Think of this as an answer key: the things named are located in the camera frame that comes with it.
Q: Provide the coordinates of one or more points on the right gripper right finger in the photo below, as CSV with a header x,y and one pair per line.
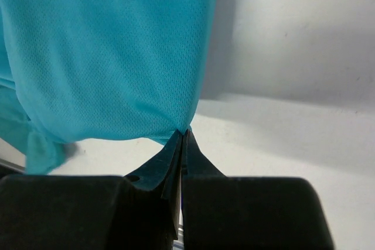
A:
x,y
194,162

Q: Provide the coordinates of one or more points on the teal t-shirt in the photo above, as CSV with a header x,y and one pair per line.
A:
x,y
105,69

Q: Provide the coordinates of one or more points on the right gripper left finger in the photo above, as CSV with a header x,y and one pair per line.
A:
x,y
157,186

